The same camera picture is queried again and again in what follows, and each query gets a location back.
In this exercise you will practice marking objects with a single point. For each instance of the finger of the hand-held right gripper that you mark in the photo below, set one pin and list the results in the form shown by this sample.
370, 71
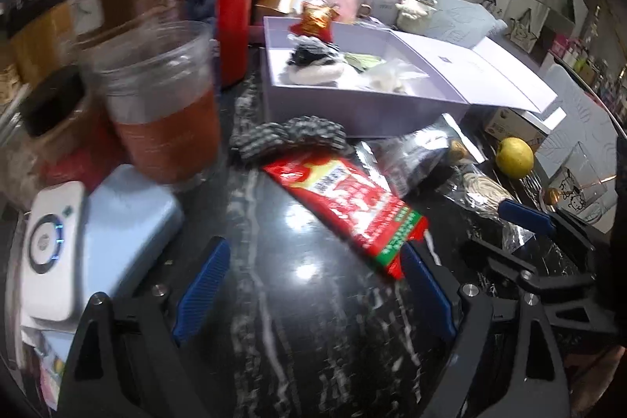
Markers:
543, 288
526, 215

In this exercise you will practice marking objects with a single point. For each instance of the white round-button device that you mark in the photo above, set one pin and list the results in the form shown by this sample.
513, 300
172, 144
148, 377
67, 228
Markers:
51, 246

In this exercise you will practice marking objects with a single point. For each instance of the black-lidded jar yellow contents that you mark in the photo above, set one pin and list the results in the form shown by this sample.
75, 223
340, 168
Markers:
41, 41

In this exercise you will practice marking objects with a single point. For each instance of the blue tablet tube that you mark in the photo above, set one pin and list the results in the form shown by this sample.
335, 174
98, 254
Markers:
201, 6

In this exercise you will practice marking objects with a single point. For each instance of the small printed carton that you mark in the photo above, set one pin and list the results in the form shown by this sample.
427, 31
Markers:
514, 129

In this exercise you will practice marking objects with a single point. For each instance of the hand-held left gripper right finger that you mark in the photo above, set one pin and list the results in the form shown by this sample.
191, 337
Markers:
426, 295

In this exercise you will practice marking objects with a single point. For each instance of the glass cup with cat print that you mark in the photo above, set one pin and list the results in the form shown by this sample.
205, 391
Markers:
578, 183

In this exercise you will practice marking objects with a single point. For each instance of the large grey embossed cushion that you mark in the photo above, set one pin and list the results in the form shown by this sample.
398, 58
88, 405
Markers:
588, 104

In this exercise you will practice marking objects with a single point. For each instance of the clear bag with paper leaflet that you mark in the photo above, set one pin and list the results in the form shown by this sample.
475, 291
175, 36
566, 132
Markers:
387, 77

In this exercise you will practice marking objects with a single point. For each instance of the pink cup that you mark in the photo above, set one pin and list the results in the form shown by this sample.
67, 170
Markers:
340, 1

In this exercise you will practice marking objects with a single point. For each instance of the red canister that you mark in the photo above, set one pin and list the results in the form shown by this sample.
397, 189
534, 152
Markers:
235, 21

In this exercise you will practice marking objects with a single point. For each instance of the low jar with black lid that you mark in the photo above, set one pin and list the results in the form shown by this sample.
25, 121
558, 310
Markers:
59, 114

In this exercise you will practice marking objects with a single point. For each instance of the orange foil candy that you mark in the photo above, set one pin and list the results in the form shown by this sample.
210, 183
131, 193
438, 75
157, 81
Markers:
316, 19

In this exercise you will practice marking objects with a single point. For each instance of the plush doll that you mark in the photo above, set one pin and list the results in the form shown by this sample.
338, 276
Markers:
316, 60

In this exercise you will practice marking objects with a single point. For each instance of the pale lilac gift box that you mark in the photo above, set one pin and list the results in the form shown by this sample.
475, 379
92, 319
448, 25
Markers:
352, 104

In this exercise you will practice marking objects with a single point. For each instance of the light blue flat box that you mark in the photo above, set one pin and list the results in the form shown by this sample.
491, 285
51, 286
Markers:
130, 222

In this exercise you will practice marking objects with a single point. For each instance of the clear plastic cup red contents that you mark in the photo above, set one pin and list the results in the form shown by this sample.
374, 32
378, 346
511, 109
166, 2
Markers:
161, 114

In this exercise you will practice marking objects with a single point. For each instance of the black and white checked scrunchie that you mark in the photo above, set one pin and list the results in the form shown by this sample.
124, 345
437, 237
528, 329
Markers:
294, 136

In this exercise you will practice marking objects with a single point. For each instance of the yellow lemon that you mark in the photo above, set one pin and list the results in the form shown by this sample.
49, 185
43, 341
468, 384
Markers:
514, 158

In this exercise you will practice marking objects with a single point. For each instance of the small grey embossed cushion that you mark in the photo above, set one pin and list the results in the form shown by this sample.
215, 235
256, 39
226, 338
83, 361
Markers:
465, 19

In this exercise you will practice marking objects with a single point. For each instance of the clear bag with dark contents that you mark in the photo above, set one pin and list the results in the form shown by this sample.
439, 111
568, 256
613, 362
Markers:
411, 156

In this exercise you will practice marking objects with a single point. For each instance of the red snack packet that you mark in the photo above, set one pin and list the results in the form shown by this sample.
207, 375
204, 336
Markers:
343, 197

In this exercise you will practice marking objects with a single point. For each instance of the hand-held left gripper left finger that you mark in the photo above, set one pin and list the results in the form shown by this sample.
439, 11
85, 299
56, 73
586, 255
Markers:
203, 290

